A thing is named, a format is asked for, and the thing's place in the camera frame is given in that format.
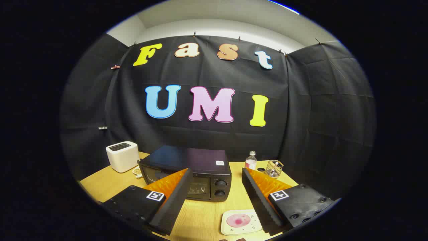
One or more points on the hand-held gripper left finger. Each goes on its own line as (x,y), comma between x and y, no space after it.
(174,201)

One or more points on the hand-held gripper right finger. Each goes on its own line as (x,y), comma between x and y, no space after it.
(259,201)

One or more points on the white square tray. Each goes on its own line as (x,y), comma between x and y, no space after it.
(252,227)

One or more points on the pink round meat slice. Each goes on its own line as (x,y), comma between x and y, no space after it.
(238,220)

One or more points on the black toaster oven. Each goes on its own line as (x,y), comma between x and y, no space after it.
(200,160)

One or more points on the white bread toaster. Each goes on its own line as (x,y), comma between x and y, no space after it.
(122,157)

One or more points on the clear plastic bottle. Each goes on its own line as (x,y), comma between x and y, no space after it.
(250,163)

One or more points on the small white dish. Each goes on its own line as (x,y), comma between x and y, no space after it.
(136,171)

